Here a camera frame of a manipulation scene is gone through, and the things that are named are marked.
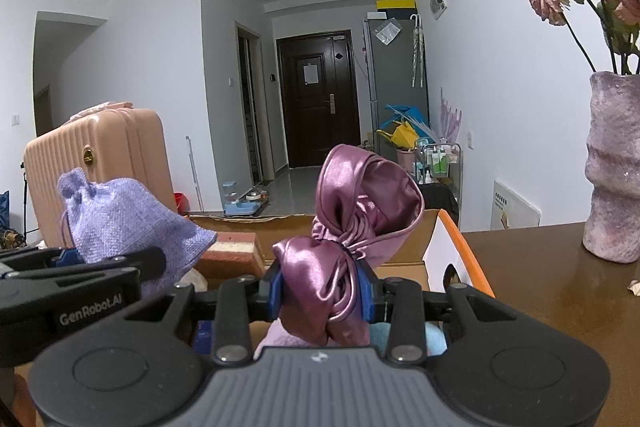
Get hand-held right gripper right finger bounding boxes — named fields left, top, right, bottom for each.
left=356, top=263, right=521, bottom=363

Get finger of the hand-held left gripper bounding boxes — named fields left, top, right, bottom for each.
left=0, top=247, right=86, bottom=280
left=75, top=247, right=167, bottom=288

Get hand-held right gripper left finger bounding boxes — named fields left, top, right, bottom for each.
left=122, top=263, right=282, bottom=365

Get purple woven drawstring pouch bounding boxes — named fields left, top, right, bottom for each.
left=56, top=168, right=218, bottom=298

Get light blue plush toy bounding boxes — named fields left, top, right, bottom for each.
left=370, top=322, right=448, bottom=358

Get blue handkerchief tissue pack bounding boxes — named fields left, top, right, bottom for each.
left=192, top=319, right=216, bottom=355

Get purple satin bonnet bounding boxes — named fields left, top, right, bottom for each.
left=255, top=144, right=426, bottom=348

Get orange-rimmed cardboard box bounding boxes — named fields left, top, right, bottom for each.
left=185, top=209, right=496, bottom=338

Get blue pet feeder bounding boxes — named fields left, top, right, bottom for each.
left=222, top=182, right=268, bottom=216

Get mop stick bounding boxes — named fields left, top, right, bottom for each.
left=186, top=136, right=203, bottom=214

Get pink ribbed suitcase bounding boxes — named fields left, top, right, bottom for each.
left=24, top=102, right=178, bottom=248

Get black covered chair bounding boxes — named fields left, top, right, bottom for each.
left=422, top=184, right=460, bottom=223

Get trolley with bottles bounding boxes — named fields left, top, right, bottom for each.
left=415, top=142, right=463, bottom=188

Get yellow bag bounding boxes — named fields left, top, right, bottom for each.
left=390, top=121, right=418, bottom=151

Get white leaning board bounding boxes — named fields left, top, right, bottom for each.
left=491, top=180, right=541, bottom=230

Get dark wooden door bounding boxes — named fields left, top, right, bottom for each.
left=276, top=31, right=362, bottom=168

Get purple coral decoration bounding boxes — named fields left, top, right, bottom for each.
left=440, top=88, right=463, bottom=140

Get grey refrigerator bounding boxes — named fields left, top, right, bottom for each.
left=362, top=18, right=430, bottom=158

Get hanging folded umbrella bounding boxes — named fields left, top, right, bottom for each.
left=411, top=13, right=426, bottom=88

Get clear plastic bag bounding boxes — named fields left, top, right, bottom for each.
left=376, top=21, right=402, bottom=44

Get pink textured vase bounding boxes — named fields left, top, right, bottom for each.
left=582, top=72, right=640, bottom=264

